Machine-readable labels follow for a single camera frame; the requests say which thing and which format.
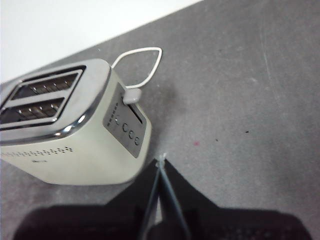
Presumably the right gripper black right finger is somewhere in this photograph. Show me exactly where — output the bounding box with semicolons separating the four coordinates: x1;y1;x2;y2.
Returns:
161;158;313;240

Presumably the white toaster power cord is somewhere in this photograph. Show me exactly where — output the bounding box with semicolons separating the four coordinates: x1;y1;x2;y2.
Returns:
111;46;163;90

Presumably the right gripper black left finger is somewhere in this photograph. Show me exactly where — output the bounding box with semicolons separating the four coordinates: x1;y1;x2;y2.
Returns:
12;159;162;240

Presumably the cream two-slot toaster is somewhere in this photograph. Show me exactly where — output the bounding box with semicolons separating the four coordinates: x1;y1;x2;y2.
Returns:
0;58;153;186

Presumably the grey toaster lever knob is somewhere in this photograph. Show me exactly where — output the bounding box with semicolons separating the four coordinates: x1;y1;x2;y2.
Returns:
121;87;143;105

